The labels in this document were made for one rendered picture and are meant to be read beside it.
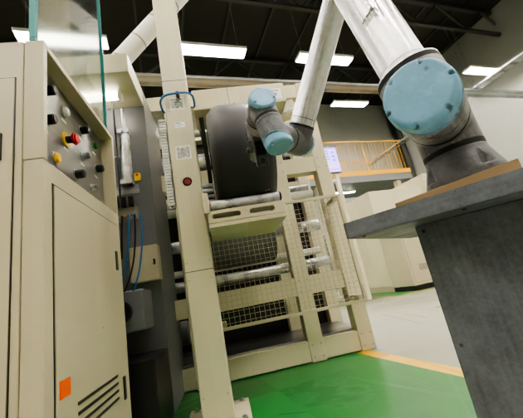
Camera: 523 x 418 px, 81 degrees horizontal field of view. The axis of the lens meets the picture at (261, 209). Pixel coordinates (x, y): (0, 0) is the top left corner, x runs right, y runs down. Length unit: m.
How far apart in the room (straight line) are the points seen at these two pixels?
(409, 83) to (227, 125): 0.88
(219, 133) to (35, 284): 0.91
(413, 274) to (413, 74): 5.25
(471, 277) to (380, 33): 0.60
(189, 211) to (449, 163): 1.08
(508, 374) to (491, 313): 0.12
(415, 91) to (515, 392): 0.65
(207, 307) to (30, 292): 0.77
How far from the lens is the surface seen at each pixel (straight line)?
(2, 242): 0.92
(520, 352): 0.86
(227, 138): 1.41
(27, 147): 0.98
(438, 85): 0.76
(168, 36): 2.06
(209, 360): 1.46
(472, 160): 0.89
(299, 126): 1.09
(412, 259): 5.93
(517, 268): 0.83
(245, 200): 1.43
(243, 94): 2.12
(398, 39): 0.86
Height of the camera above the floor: 0.48
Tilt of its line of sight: 15 degrees up
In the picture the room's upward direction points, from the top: 11 degrees counter-clockwise
